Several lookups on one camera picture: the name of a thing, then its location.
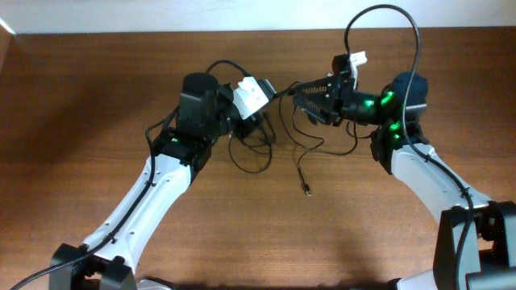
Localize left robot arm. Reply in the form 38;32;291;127
48;72;276;289

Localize long black USB cable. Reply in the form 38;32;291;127
273;80;360;197

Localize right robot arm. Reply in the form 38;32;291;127
294;72;515;289

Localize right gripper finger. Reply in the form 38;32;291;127
293;96;339;124
294;75;343;95

